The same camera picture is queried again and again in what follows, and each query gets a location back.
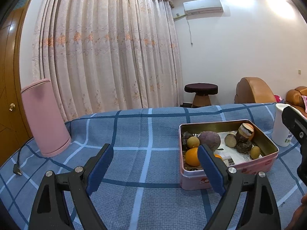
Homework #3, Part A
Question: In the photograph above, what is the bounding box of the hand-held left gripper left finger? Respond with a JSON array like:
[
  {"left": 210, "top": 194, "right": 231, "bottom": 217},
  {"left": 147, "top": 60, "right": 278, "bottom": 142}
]
[{"left": 28, "top": 143, "right": 114, "bottom": 230}]

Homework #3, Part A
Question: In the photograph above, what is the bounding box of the pink floral curtain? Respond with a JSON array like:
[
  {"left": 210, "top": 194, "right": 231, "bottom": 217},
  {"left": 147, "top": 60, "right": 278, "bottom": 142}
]
[{"left": 31, "top": 0, "right": 184, "bottom": 122}]

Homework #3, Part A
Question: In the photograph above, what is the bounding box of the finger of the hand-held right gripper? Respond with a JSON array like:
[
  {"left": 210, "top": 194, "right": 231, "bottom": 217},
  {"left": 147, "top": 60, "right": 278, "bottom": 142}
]
[{"left": 282, "top": 105, "right": 307, "bottom": 144}]

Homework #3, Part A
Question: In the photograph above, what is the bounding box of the person's right hand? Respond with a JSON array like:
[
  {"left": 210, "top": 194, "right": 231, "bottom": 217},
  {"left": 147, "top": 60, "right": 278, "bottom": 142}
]
[{"left": 289, "top": 194, "right": 307, "bottom": 230}]

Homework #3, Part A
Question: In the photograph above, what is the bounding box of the white printed cup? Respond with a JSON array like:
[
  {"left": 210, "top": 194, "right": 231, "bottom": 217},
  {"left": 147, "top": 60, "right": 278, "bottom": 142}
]
[{"left": 272, "top": 103, "right": 294, "bottom": 147}]

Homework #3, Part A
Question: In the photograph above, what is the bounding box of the white air conditioner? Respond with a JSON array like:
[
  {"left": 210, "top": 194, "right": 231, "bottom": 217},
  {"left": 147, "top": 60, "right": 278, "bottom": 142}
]
[{"left": 183, "top": 0, "right": 224, "bottom": 15}]

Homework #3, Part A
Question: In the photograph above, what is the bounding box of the round green-brown fruit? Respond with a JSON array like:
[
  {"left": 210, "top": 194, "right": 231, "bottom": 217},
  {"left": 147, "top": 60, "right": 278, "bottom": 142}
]
[
  {"left": 187, "top": 136, "right": 200, "bottom": 149},
  {"left": 249, "top": 146, "right": 261, "bottom": 160}
]

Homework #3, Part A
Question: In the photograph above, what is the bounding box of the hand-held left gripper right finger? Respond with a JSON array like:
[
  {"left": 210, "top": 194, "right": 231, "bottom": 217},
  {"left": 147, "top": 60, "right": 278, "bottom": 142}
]
[{"left": 197, "top": 144, "right": 281, "bottom": 230}]

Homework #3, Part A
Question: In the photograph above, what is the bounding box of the air conditioner power cable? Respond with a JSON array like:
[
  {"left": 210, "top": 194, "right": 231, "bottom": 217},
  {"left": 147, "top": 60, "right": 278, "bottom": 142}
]
[{"left": 187, "top": 19, "right": 194, "bottom": 47}]

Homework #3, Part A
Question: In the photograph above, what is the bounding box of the brown taro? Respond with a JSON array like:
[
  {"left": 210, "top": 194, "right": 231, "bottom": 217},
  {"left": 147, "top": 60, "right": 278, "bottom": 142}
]
[{"left": 236, "top": 123, "right": 255, "bottom": 142}]

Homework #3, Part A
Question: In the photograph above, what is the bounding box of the brown leather sofa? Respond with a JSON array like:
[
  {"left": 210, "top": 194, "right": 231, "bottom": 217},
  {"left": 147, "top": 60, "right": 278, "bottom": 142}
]
[{"left": 234, "top": 77, "right": 307, "bottom": 112}]

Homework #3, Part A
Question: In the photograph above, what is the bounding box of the blue plaid cloth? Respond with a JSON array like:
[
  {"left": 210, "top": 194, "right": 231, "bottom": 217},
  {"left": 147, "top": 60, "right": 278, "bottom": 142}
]
[{"left": 0, "top": 103, "right": 307, "bottom": 230}]

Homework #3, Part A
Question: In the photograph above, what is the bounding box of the printed paper liner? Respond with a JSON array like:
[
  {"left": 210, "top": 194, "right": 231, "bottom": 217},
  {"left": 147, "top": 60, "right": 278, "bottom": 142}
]
[{"left": 211, "top": 131, "right": 252, "bottom": 167}]

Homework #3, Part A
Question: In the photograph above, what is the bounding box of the black power cable with plug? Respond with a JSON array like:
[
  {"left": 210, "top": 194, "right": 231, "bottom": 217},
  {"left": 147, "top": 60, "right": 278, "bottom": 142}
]
[{"left": 14, "top": 142, "right": 33, "bottom": 176}]

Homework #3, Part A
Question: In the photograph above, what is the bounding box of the purple sweet potato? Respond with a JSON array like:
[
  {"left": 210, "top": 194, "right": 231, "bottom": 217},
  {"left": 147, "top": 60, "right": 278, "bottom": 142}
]
[{"left": 199, "top": 131, "right": 221, "bottom": 152}]

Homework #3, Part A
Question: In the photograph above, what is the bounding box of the pink cylindrical appliance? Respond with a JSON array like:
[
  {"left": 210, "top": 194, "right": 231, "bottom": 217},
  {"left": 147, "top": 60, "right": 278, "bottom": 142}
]
[{"left": 20, "top": 79, "right": 72, "bottom": 158}]

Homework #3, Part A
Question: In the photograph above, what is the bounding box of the tan sweet potato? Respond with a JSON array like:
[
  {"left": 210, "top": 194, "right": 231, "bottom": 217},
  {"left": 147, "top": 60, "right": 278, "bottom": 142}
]
[{"left": 224, "top": 132, "right": 238, "bottom": 148}]

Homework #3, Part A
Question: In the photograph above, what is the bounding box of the round dark-topped stool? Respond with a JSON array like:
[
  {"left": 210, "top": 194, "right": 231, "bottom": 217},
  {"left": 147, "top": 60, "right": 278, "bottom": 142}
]
[{"left": 184, "top": 83, "right": 218, "bottom": 108}]

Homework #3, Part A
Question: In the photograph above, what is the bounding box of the wooden door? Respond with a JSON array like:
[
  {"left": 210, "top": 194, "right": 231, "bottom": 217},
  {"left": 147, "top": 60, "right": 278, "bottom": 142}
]
[{"left": 0, "top": 7, "right": 33, "bottom": 166}]

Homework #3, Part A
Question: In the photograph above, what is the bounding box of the dark water chestnut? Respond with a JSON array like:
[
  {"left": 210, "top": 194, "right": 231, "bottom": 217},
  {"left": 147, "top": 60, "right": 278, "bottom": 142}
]
[
  {"left": 181, "top": 132, "right": 196, "bottom": 146},
  {"left": 236, "top": 140, "right": 253, "bottom": 153}
]

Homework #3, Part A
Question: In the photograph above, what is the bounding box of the pink metal tin box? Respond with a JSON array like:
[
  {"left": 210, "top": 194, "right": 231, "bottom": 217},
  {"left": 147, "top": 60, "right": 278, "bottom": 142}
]
[{"left": 179, "top": 119, "right": 279, "bottom": 190}]

